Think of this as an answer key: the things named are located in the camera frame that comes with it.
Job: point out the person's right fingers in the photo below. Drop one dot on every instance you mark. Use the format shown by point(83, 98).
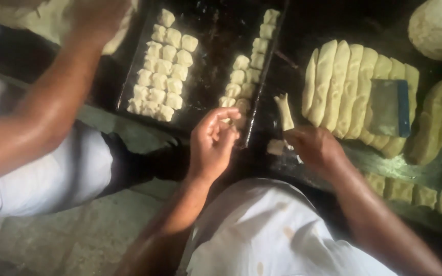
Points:
point(293, 137)

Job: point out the black baking tray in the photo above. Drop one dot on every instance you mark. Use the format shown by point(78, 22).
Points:
point(209, 57)

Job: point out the person's white shirt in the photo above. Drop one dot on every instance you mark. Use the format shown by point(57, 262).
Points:
point(274, 234)

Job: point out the person's left fingers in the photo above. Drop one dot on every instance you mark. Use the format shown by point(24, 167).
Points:
point(225, 122)

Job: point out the column of shaped dough pieces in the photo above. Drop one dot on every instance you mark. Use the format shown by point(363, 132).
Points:
point(246, 73)

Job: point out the person's left hand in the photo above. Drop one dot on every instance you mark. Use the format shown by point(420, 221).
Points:
point(209, 149)

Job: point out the large round dough mass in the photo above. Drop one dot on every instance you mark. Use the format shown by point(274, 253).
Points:
point(439, 30)

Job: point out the pale dough strip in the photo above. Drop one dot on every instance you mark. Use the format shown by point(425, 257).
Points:
point(284, 112)

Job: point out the flat spread dough sheet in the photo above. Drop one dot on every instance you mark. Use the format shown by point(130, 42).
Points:
point(33, 19)

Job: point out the small cut dough piece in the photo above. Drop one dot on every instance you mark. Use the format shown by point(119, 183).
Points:
point(275, 147)

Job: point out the person's right hand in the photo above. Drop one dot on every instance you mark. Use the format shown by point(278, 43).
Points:
point(317, 151)

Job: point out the metal dough scraper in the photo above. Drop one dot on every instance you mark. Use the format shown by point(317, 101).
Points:
point(388, 109)

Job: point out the block of shaped dough pieces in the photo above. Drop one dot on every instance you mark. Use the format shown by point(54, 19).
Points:
point(161, 71)

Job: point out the row of long dough logs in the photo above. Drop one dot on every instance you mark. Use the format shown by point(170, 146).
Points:
point(343, 88)

